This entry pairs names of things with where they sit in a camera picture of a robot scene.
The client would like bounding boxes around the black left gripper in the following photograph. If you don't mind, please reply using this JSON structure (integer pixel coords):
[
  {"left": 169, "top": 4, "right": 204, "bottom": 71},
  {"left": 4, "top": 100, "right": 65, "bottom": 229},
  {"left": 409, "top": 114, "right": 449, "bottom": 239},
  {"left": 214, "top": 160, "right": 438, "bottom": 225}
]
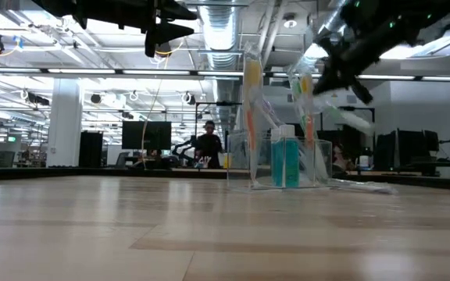
[{"left": 72, "top": 0, "right": 198, "bottom": 59}]

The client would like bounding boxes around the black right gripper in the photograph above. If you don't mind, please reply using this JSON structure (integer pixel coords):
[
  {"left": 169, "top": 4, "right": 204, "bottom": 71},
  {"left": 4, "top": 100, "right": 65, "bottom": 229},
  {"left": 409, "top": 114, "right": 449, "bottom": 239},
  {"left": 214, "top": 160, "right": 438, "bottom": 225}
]
[{"left": 312, "top": 23, "right": 409, "bottom": 105}]

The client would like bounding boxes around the teal mouthwash bottle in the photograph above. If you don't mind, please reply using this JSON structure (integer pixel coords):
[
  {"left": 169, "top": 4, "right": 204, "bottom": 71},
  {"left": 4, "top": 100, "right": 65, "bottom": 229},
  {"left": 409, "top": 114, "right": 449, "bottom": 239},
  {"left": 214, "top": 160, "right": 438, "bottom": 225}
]
[{"left": 270, "top": 124, "right": 301, "bottom": 188}]

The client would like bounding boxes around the clear acrylic organizer box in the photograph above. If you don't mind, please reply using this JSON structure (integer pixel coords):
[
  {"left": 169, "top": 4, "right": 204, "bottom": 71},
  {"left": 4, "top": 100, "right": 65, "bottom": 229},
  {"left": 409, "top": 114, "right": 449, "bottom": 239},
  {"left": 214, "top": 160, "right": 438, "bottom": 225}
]
[{"left": 227, "top": 130, "right": 334, "bottom": 191}]

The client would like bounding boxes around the person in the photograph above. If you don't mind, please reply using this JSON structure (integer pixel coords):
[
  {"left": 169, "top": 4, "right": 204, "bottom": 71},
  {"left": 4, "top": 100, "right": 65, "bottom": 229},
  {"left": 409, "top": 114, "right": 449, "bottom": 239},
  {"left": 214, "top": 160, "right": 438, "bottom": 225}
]
[
  {"left": 194, "top": 119, "right": 224, "bottom": 169},
  {"left": 332, "top": 144, "right": 351, "bottom": 173}
]

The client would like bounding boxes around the black workstation equipment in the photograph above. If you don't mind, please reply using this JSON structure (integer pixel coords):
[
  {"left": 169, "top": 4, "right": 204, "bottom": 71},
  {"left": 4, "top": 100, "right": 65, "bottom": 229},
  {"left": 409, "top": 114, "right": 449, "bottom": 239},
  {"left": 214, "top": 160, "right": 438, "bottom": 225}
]
[{"left": 375, "top": 129, "right": 450, "bottom": 176}]

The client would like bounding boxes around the black monitor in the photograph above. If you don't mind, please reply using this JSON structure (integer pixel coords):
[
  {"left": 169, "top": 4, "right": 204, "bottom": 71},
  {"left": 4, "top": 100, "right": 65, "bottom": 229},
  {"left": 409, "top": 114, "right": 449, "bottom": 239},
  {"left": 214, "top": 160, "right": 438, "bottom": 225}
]
[{"left": 121, "top": 120, "right": 173, "bottom": 151}]

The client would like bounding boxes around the white building pillar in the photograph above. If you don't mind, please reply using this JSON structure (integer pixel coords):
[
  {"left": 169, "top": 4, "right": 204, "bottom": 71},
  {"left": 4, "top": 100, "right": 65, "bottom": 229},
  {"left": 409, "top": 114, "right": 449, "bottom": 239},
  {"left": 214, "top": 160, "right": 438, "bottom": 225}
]
[{"left": 46, "top": 77, "right": 84, "bottom": 168}]

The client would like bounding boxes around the black cabinet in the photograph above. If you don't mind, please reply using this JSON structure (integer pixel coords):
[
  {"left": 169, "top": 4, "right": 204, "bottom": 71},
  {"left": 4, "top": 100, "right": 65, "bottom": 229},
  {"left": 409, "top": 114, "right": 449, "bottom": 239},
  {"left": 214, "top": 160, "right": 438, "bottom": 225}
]
[{"left": 78, "top": 131, "right": 104, "bottom": 169}]

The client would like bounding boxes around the black ceiling device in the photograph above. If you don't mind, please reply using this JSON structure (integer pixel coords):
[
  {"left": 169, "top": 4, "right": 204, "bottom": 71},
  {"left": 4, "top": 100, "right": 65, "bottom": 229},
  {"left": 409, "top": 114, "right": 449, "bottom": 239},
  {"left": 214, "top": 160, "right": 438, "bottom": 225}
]
[{"left": 27, "top": 92, "right": 50, "bottom": 106}]

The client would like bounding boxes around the corrugated silver ceiling duct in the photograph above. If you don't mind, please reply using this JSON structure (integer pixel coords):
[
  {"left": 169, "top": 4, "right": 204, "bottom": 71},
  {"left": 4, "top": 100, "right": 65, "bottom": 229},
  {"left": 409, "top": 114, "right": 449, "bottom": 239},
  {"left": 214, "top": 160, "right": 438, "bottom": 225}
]
[{"left": 197, "top": 3, "right": 245, "bottom": 130}]

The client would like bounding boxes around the silver spiral ceiling duct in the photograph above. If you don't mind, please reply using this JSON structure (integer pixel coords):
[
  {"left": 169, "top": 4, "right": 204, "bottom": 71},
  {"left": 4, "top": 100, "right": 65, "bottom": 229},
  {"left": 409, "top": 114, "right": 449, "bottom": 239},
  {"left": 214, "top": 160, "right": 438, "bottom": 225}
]
[{"left": 310, "top": 0, "right": 347, "bottom": 44}]

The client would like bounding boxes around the black gantry frame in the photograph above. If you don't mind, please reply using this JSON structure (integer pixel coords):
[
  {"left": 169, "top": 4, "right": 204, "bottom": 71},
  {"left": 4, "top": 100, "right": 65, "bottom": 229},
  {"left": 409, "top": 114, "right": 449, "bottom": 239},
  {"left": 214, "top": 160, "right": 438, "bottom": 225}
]
[{"left": 205, "top": 101, "right": 244, "bottom": 136}]

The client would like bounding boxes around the long ceiling light rail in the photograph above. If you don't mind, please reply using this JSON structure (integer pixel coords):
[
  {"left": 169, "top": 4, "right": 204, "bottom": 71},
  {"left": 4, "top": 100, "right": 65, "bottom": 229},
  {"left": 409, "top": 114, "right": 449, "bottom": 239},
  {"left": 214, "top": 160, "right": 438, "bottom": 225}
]
[{"left": 0, "top": 66, "right": 450, "bottom": 82}]

